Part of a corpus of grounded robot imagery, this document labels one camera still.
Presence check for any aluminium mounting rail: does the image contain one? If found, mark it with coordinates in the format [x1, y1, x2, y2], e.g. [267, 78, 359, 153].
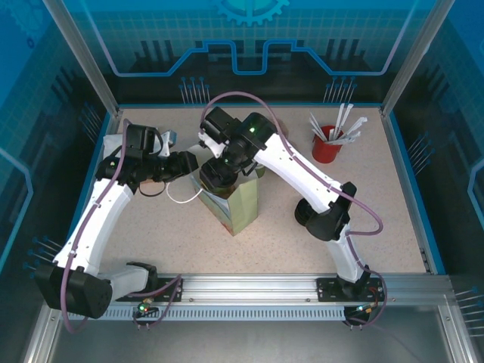
[48, 272, 451, 303]

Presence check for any red straw holder cup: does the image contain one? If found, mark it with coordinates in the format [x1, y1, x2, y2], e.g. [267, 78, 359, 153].
[312, 124, 344, 164]

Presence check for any small LED connector board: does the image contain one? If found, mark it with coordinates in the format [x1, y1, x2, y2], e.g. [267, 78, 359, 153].
[351, 302, 376, 317]
[135, 300, 158, 318]

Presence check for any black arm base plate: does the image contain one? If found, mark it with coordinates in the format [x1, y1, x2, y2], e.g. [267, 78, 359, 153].
[153, 278, 185, 303]
[316, 278, 386, 303]

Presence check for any black left gripper cable loop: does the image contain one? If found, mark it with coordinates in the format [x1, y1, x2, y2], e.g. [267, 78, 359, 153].
[138, 181, 168, 198]

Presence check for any aluminium frame post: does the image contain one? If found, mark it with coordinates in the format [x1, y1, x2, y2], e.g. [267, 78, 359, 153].
[380, 0, 455, 117]
[41, 0, 124, 117]

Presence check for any steel bottom tray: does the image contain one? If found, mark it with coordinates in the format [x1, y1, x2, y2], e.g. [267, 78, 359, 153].
[22, 294, 484, 363]

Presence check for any stack of black lids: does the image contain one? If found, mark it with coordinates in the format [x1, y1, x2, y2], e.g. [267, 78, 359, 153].
[293, 198, 315, 228]

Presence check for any white wrapped straw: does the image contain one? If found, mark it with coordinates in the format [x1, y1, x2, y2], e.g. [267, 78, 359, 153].
[309, 117, 327, 141]
[334, 102, 347, 135]
[338, 103, 355, 135]
[309, 111, 328, 140]
[341, 116, 369, 139]
[327, 130, 362, 147]

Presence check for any slotted grey cable duct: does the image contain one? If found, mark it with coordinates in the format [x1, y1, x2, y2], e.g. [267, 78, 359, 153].
[101, 306, 347, 321]

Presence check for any white paper takeout bag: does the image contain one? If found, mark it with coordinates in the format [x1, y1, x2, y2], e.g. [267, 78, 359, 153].
[166, 166, 262, 238]

